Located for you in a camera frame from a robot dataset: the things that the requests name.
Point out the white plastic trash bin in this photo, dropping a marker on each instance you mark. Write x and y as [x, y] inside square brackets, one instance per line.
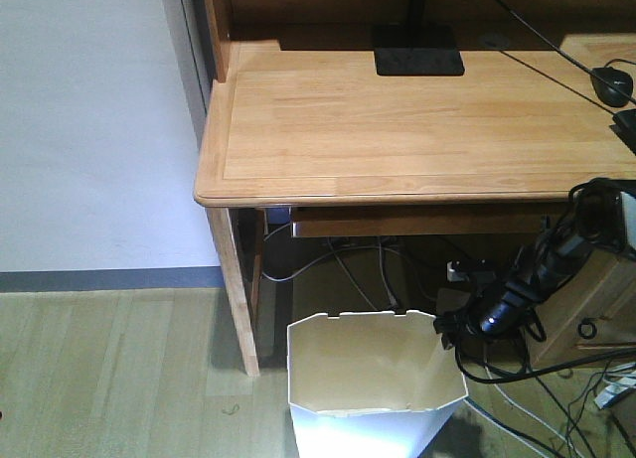
[375, 384]

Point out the black computer mouse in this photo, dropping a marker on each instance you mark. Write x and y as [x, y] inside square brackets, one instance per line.
[613, 87]

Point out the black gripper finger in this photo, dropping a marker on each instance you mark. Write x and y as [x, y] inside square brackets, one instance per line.
[448, 323]
[449, 340]

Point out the black device on desk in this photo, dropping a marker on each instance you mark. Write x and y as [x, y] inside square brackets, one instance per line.
[624, 126]

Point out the wooden drawer cabinet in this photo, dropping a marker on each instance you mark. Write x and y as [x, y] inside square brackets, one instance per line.
[592, 314]

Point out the white plug adapter on floor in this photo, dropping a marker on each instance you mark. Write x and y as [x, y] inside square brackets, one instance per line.
[610, 394]

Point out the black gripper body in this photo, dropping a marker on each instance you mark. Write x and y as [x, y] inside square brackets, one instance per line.
[500, 301]

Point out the black monitor stand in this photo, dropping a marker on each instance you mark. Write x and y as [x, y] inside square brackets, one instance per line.
[415, 47]

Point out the wooden desk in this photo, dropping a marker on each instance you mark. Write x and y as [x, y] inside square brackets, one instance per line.
[298, 117]

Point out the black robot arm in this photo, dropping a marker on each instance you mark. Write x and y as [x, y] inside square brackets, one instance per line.
[600, 214]

